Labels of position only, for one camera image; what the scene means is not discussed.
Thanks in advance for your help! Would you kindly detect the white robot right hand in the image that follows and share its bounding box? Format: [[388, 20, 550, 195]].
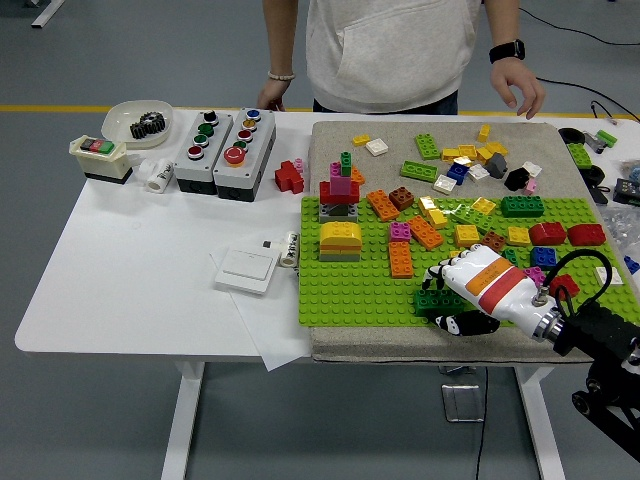
[[421, 244, 557, 337]]

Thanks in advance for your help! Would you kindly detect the person's left hand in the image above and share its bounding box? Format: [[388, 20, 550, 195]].
[[489, 59, 547, 120]]

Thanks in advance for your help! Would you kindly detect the person's right hand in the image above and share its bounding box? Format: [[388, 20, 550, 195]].
[[255, 77, 294, 112]]

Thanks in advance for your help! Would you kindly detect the red four-stud brick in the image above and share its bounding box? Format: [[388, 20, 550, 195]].
[[548, 273, 581, 301]]

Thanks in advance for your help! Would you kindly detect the dark green eight-stud brick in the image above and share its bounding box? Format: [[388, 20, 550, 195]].
[[500, 193, 545, 218], [413, 288, 474, 319]]

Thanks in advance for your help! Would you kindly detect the brown four-stud brick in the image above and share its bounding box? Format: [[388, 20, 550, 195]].
[[387, 185, 415, 211], [480, 229, 507, 253]]

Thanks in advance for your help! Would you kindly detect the red rounded brick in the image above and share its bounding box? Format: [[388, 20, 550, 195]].
[[528, 221, 568, 246], [566, 222, 607, 247]]

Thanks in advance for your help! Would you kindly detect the lime green eight-stud brick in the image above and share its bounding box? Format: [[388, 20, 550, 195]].
[[399, 159, 439, 182], [413, 132, 442, 161], [449, 202, 495, 230]]

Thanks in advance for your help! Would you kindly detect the red cross-shaped brick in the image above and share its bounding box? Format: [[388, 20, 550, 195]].
[[274, 159, 306, 195]]

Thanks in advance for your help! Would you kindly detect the orange eight-stud brick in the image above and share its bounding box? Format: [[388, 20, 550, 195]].
[[387, 240, 416, 280], [365, 188, 401, 222], [407, 214, 445, 250]]

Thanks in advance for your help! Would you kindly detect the black brick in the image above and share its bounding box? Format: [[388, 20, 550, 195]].
[[503, 167, 532, 192]]

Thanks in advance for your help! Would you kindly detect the red wide brick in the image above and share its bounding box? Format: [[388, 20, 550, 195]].
[[318, 180, 362, 206]]

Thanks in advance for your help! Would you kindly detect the pink tall brick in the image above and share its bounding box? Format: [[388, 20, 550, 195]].
[[329, 162, 354, 199]]

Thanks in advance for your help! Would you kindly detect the grey studded base brick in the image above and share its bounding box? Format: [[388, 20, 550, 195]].
[[318, 201, 361, 225]]

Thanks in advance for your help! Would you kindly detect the green studded baseplate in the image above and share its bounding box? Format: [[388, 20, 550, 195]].
[[297, 195, 627, 329]]

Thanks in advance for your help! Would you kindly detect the yellow rounded brick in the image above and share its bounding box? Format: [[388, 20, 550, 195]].
[[318, 221, 362, 245]]

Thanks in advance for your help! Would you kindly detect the black wristwatch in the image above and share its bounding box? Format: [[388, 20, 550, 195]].
[[488, 38, 526, 65]]

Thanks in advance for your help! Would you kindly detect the grey emergency-stop control box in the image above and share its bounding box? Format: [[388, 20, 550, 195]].
[[213, 107, 277, 203]]

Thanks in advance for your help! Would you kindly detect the grey-brown foam mat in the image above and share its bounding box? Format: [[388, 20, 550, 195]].
[[305, 120, 632, 365]]

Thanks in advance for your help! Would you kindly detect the grey four-button control box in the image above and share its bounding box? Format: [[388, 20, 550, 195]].
[[173, 109, 235, 195]]

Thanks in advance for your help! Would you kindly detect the silver floor outlet box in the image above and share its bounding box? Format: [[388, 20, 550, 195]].
[[441, 382, 486, 424]]

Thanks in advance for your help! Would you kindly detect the person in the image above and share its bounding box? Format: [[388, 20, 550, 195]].
[[255, 0, 547, 120]]

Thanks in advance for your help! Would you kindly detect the black metal gear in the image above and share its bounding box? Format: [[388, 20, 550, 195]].
[[129, 110, 168, 140]]

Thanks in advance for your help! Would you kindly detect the white pipe tee fitting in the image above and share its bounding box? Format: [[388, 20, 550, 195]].
[[127, 152, 176, 193]]

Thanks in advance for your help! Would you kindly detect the clear plastic bag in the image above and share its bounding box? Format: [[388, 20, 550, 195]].
[[599, 202, 640, 261]]

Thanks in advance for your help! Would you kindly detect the white table leg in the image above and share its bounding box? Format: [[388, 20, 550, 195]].
[[160, 360, 206, 480], [514, 367, 567, 480]]

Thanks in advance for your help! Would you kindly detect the white plastic bowl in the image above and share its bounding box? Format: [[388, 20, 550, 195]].
[[101, 99, 175, 150]]

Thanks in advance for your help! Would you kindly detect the black display device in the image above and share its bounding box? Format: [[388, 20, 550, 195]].
[[613, 177, 640, 205]]

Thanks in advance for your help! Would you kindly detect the white printed cylinder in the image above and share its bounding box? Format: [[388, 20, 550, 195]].
[[278, 230, 300, 269]]

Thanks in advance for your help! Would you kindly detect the white paper sheet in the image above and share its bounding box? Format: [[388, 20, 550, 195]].
[[208, 252, 314, 373]]

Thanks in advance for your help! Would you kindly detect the white furniture foot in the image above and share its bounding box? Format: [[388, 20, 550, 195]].
[[30, 0, 66, 29]]

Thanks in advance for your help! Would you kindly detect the black floor cable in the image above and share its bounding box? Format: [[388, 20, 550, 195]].
[[534, 74, 640, 124], [519, 7, 640, 47]]

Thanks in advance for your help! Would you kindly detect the black cable with plug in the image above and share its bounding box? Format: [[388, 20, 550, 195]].
[[589, 99, 627, 126]]

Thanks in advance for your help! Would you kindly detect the black hanging cable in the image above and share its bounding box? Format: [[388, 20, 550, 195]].
[[474, 367, 490, 480]]

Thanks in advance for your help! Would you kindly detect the white wall switch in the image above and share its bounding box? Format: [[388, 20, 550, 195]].
[[214, 247, 282, 296]]

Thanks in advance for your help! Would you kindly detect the cream switch box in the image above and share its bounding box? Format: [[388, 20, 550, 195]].
[[68, 134, 134, 185]]

